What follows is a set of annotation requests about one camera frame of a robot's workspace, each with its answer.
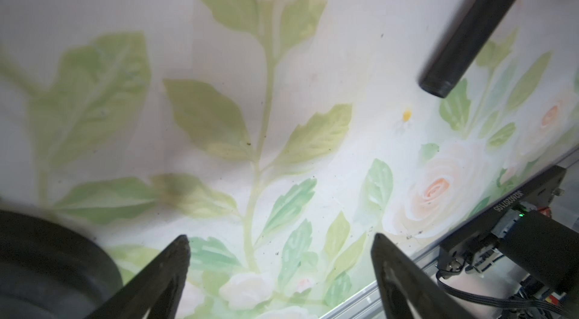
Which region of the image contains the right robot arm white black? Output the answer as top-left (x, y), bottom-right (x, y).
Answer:
top-left (498, 210), bottom-right (578, 294)

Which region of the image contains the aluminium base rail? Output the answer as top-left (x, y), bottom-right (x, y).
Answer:
top-left (330, 152), bottom-right (578, 318)

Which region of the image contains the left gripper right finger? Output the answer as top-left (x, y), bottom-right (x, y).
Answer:
top-left (371, 233), bottom-right (473, 318)

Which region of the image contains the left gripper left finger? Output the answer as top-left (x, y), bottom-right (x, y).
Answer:
top-left (87, 234), bottom-right (191, 319)

